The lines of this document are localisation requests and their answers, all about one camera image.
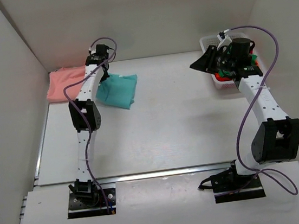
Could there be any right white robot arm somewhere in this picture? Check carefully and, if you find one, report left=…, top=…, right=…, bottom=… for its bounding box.
left=190, top=37, right=299, bottom=189

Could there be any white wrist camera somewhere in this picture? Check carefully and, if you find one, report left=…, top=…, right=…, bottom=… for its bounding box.
left=88, top=47, right=97, bottom=55
left=217, top=29, right=232, bottom=50

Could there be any teal t shirt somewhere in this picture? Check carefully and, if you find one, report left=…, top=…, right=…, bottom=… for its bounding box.
left=96, top=74, right=138, bottom=110

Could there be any red orange t shirt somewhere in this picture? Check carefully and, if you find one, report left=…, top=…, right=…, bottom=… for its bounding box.
left=215, top=60, right=263, bottom=81

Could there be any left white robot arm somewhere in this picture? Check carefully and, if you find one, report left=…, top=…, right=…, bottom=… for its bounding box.
left=63, top=44, right=109, bottom=207

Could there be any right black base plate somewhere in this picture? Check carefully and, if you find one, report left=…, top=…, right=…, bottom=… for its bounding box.
left=198, top=168, right=265, bottom=204

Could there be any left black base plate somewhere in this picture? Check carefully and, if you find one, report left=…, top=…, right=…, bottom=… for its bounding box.
left=67, top=187, right=116, bottom=219

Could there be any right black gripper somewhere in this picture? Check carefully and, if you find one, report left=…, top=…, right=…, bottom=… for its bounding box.
left=188, top=43, right=237, bottom=78

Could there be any white plastic basket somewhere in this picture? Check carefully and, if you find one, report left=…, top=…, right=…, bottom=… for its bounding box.
left=199, top=32, right=247, bottom=90

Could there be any folded pink t shirt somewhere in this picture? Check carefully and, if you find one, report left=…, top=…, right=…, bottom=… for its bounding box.
left=47, top=66, right=85, bottom=103

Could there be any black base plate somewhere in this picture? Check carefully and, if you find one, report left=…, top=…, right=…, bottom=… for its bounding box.
left=198, top=168, right=265, bottom=204
left=67, top=187, right=116, bottom=219

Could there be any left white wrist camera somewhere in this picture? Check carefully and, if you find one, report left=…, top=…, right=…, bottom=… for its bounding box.
left=88, top=47, right=97, bottom=55

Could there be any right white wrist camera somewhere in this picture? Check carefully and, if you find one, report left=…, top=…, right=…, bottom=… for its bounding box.
left=217, top=29, right=232, bottom=50

